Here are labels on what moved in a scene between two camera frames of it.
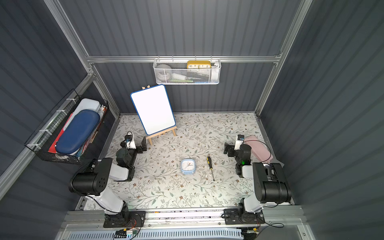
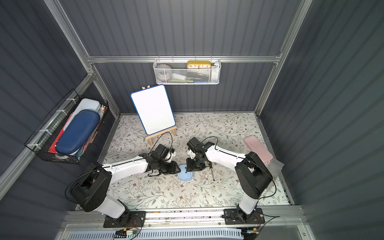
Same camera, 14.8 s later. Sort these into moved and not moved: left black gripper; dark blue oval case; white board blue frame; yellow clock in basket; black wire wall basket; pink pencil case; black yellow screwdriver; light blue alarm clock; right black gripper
Moved: light blue alarm clock; left black gripper; right black gripper
Not moved: black wire wall basket; pink pencil case; dark blue oval case; white board blue frame; yellow clock in basket; black yellow screwdriver
